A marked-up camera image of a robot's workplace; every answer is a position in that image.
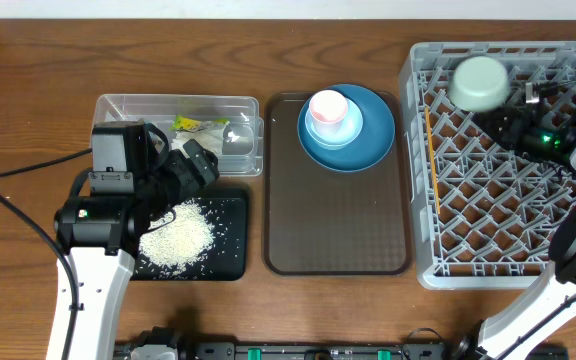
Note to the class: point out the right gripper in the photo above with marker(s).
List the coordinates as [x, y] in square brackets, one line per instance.
[517, 130]

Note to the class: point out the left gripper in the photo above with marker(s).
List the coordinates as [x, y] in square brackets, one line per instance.
[186, 187]

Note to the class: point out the white tissue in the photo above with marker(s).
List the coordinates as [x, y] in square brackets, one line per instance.
[210, 135]

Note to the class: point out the yellow green snack wrapper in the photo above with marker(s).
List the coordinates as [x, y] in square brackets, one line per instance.
[185, 124]

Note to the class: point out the mint green bowl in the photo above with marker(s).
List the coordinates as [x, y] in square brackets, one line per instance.
[479, 84]

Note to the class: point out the pile of white rice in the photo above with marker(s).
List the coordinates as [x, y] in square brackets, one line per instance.
[178, 237]

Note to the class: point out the wooden chopstick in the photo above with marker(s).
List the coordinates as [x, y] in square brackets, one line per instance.
[432, 159]

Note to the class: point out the pink cup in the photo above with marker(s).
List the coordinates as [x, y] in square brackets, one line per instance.
[328, 109]

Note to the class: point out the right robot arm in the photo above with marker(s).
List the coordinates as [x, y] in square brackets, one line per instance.
[550, 301]

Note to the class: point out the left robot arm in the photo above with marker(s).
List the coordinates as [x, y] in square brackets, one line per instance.
[109, 208]

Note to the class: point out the clear plastic waste bin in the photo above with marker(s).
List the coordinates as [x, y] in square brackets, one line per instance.
[242, 153]

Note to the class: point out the grey dishwasher rack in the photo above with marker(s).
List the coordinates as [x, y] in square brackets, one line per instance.
[499, 211]

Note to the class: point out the black plastic tray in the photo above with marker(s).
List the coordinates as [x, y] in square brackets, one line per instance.
[230, 250]

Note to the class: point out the brown serving tray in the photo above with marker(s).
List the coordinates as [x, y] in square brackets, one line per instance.
[322, 222]

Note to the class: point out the light blue bowl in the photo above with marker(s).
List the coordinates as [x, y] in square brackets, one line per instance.
[336, 135]

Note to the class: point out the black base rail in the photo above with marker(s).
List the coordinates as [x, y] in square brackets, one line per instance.
[166, 343]

